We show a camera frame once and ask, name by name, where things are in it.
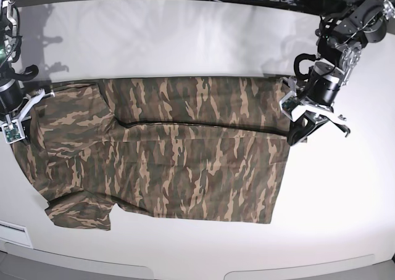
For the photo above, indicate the left-side wrist camera board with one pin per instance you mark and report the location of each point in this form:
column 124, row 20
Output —
column 287, row 106

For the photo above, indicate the camouflage T-shirt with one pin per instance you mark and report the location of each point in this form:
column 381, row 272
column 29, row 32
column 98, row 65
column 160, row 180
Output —
column 203, row 148

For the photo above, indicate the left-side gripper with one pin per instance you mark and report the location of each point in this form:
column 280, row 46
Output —
column 316, row 96

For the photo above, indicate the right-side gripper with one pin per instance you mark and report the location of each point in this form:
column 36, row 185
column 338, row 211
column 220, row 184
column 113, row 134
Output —
column 16, row 105

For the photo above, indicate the right-side wrist camera board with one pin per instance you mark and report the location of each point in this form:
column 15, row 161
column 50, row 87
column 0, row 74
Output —
column 13, row 132

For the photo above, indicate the white label plate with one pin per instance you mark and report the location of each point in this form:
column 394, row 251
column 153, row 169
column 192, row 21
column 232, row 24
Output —
column 15, row 234

